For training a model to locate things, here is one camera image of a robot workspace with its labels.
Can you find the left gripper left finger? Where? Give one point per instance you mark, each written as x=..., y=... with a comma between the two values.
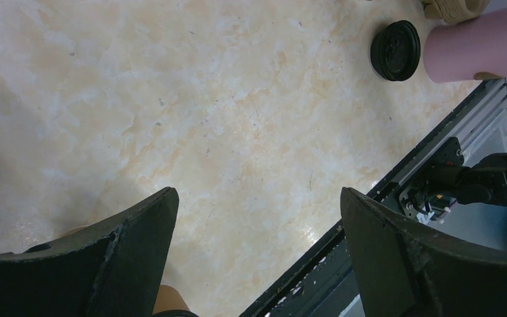
x=111, y=268

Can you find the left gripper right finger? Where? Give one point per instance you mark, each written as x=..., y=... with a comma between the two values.
x=405, y=268

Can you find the black lid stack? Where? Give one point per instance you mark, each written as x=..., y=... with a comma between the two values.
x=395, y=51

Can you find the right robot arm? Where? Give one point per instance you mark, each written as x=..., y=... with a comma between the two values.
x=484, y=182

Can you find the pink holder cup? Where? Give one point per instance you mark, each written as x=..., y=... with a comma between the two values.
x=472, y=50

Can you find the cardboard cup carrier stack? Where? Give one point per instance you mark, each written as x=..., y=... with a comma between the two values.
x=454, y=11

